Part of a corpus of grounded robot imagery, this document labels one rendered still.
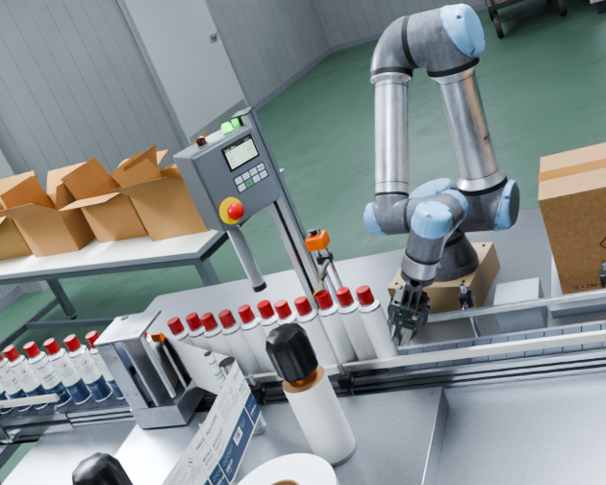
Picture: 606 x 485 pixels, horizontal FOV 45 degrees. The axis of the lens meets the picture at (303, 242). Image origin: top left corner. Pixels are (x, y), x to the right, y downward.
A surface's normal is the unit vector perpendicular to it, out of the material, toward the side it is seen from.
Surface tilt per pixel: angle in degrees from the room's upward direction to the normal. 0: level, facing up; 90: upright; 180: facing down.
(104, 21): 90
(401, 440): 0
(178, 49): 90
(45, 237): 90
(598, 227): 90
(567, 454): 0
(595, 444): 0
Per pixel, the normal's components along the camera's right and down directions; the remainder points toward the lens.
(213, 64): 0.82, -0.09
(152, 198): -0.36, 0.50
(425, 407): -0.36, -0.85
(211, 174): 0.56, 0.13
